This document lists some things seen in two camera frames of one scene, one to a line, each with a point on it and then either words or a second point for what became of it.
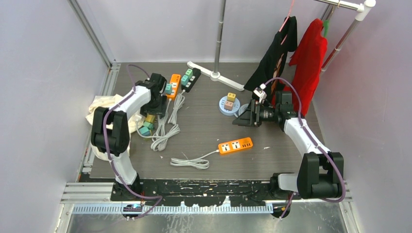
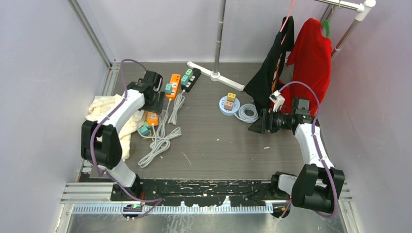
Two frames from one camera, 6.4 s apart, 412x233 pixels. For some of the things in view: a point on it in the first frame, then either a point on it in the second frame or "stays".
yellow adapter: [231, 97] stays
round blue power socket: [236, 106] stays
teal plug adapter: [145, 131] stays
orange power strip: [235, 145] -> [152, 119]
